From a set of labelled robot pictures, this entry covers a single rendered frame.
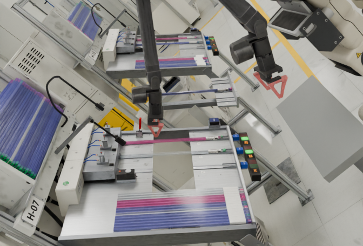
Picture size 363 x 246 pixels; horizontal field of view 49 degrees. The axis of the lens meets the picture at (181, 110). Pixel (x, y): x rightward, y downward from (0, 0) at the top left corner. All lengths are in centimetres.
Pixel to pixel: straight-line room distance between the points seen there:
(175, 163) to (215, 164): 134
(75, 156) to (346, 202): 141
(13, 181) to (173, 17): 502
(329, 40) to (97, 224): 109
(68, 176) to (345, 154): 108
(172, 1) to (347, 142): 487
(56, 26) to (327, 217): 201
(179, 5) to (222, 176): 472
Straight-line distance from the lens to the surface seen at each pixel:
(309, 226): 240
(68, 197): 167
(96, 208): 165
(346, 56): 166
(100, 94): 282
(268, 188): 274
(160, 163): 312
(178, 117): 289
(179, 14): 624
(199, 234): 151
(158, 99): 169
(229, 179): 173
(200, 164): 181
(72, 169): 174
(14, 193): 159
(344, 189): 239
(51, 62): 278
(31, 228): 149
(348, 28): 162
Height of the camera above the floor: 170
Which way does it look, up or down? 22 degrees down
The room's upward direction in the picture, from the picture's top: 51 degrees counter-clockwise
